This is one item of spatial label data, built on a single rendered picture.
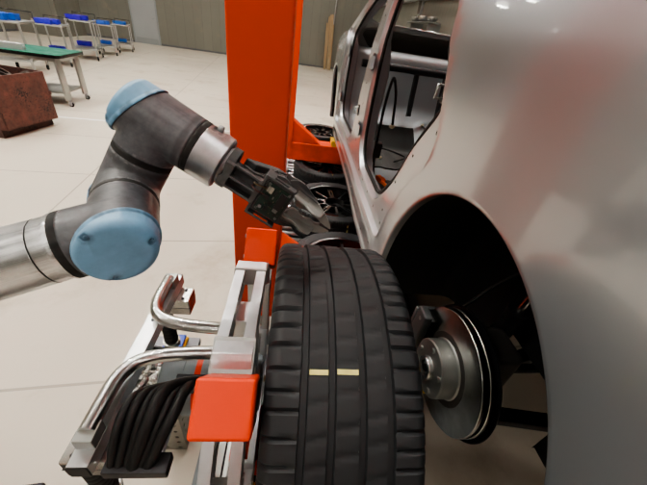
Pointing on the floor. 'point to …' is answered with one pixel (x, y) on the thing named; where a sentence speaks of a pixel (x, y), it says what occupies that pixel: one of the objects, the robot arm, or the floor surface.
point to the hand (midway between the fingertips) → (323, 224)
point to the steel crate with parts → (24, 101)
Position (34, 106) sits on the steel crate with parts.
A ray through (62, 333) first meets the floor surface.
